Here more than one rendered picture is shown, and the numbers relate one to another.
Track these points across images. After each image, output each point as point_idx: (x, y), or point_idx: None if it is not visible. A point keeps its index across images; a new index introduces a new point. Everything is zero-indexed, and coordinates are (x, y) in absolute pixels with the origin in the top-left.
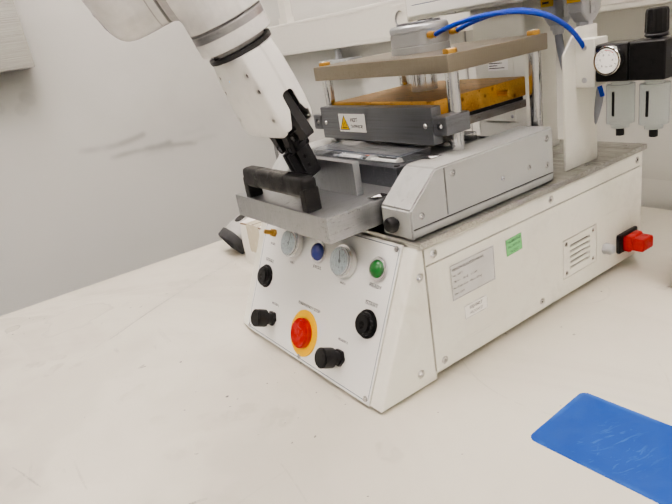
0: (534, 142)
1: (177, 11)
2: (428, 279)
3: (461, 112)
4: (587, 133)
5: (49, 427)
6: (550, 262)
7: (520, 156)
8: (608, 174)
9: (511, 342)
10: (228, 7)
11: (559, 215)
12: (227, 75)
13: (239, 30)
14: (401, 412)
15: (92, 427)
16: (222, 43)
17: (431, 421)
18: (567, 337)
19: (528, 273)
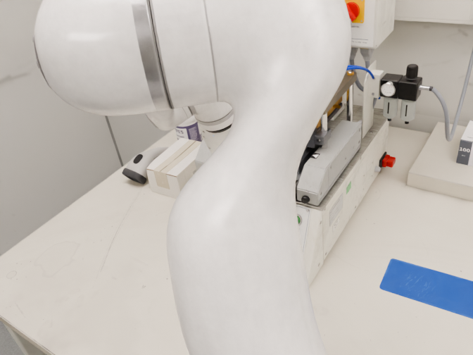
0: (355, 134)
1: (198, 113)
2: (323, 222)
3: (328, 131)
4: (370, 115)
5: (117, 340)
6: (358, 187)
7: (351, 144)
8: (378, 133)
9: (347, 233)
10: (227, 108)
11: (362, 163)
12: (213, 133)
13: (231, 117)
14: (314, 287)
15: (146, 333)
16: (222, 125)
17: (331, 289)
18: (371, 225)
19: (352, 197)
